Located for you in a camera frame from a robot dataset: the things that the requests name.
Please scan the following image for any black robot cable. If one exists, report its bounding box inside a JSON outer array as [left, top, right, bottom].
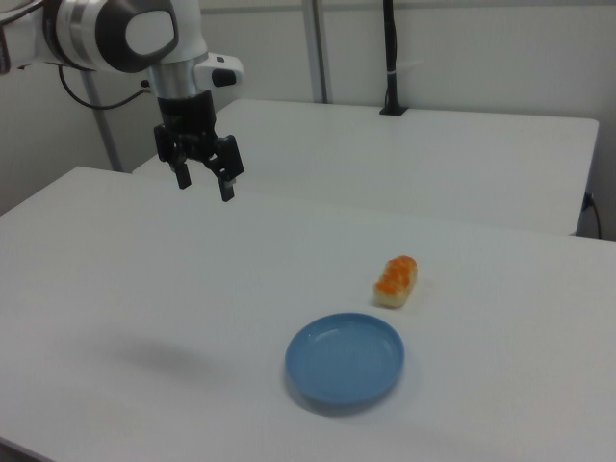
[[58, 64, 151, 111]]

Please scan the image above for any black wall cable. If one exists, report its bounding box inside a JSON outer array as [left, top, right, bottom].
[[582, 191, 603, 240]]

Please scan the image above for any bread with orange topping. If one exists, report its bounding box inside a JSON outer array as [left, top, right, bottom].
[[373, 256, 419, 310]]

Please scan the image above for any white adjacent table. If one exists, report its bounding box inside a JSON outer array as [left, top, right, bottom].
[[132, 98, 601, 237]]

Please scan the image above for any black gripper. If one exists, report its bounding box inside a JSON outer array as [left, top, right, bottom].
[[153, 90, 244, 203]]

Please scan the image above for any blue round plate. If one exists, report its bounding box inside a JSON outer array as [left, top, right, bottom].
[[284, 312, 406, 404]]

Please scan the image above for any black camera pole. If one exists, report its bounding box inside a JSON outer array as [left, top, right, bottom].
[[378, 0, 409, 117]]

